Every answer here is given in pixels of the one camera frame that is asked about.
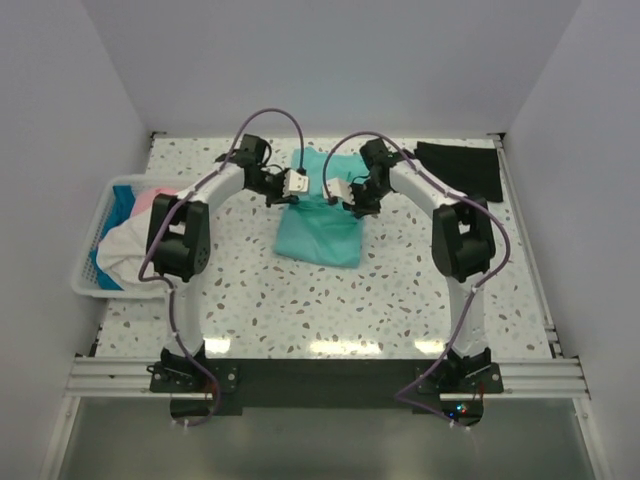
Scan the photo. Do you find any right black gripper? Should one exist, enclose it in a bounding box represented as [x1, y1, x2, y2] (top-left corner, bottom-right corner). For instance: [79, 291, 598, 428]
[341, 178, 391, 218]

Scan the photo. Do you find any teal green t-shirt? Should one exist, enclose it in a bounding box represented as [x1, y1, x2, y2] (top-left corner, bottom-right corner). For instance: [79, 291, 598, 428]
[274, 146, 365, 268]

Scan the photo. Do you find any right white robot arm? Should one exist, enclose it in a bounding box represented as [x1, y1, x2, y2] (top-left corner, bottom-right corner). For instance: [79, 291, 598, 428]
[343, 139, 496, 393]

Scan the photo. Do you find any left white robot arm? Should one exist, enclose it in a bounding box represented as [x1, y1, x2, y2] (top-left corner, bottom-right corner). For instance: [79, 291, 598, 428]
[138, 134, 308, 392]

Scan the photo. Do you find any folded black t-shirt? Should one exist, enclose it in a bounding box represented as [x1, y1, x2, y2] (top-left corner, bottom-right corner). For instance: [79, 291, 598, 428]
[414, 142, 504, 203]

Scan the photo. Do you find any pink t-shirt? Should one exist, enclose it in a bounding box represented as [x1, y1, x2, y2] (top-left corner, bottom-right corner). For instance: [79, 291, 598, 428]
[130, 187, 177, 217]

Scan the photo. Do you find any blue t-shirt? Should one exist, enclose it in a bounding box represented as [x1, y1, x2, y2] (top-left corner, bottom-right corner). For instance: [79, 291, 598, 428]
[89, 185, 136, 291]

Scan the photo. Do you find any white t-shirt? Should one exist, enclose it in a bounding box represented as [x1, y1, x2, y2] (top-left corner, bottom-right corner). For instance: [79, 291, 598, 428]
[93, 209, 164, 299]

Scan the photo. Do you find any white plastic laundry basket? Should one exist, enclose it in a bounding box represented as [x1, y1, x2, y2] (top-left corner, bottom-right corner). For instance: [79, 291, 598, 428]
[70, 174, 200, 299]

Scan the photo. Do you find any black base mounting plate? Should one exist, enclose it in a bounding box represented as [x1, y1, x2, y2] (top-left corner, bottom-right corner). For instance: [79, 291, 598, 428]
[146, 353, 504, 426]

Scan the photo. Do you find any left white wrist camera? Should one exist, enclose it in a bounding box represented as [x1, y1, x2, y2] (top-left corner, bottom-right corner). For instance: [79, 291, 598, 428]
[282, 169, 310, 196]

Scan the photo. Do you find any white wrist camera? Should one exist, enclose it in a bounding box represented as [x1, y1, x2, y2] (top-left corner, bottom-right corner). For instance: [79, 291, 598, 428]
[323, 178, 354, 205]
[282, 169, 310, 196]

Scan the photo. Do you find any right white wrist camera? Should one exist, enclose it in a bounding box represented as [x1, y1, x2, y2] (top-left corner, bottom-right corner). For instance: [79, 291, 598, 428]
[323, 178, 354, 205]

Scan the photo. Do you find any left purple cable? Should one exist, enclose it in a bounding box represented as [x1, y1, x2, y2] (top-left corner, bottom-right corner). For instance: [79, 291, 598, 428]
[137, 107, 307, 429]

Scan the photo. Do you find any purple cable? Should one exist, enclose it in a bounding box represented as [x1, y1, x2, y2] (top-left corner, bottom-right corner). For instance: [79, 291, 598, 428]
[322, 130, 513, 421]
[137, 107, 307, 429]

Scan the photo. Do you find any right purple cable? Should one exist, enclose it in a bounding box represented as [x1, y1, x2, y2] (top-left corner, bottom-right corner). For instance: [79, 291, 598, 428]
[322, 130, 513, 421]

